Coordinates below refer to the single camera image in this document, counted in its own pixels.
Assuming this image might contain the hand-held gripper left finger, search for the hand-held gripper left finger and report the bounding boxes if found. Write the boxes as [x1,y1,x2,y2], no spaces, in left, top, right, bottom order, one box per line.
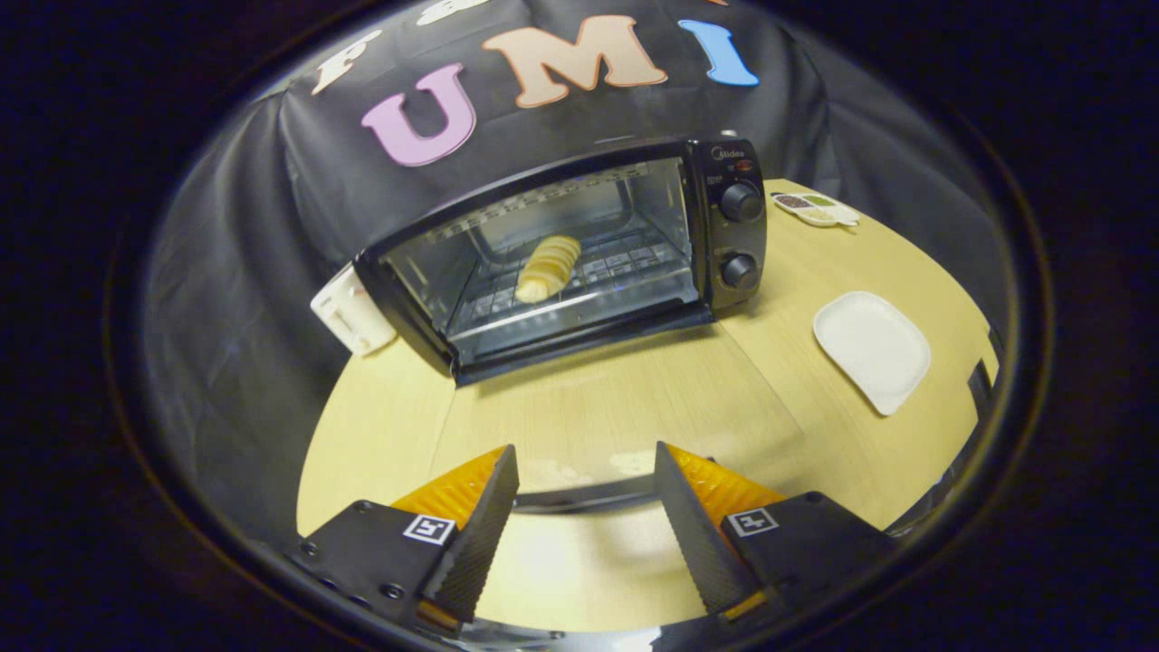
[287,444,522,637]

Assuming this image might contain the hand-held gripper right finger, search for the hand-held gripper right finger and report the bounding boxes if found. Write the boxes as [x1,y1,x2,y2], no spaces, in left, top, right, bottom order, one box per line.
[653,440,899,628]

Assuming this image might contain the yellow bread roll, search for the yellow bread roll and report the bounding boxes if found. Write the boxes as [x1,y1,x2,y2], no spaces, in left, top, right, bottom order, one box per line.
[514,235,582,304]

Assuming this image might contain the black toaster oven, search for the black toaster oven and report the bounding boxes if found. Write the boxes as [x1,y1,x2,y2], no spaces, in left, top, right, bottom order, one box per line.
[355,136,807,515]

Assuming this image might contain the white power strip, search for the white power strip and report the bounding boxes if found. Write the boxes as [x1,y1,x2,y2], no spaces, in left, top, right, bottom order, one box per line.
[311,263,398,357]

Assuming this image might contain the white square plate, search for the white square plate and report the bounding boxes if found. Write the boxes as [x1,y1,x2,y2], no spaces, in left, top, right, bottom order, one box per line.
[812,291,933,417]

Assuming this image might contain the white compartment tray with grains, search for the white compartment tray with grains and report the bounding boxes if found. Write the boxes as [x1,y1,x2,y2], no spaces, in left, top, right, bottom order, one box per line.
[771,191,861,228]

